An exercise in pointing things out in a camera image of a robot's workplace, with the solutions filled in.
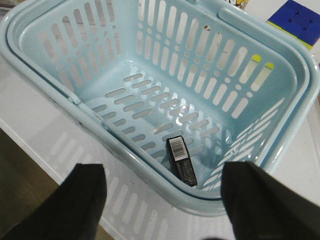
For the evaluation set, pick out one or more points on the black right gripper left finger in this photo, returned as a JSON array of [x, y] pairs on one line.
[[71, 212]]

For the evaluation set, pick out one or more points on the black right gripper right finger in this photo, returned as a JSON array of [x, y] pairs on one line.
[[261, 208]]

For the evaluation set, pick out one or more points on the blue yellow box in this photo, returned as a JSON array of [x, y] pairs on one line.
[[298, 21]]

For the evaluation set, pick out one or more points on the light blue plastic basket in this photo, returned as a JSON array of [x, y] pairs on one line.
[[135, 73]]

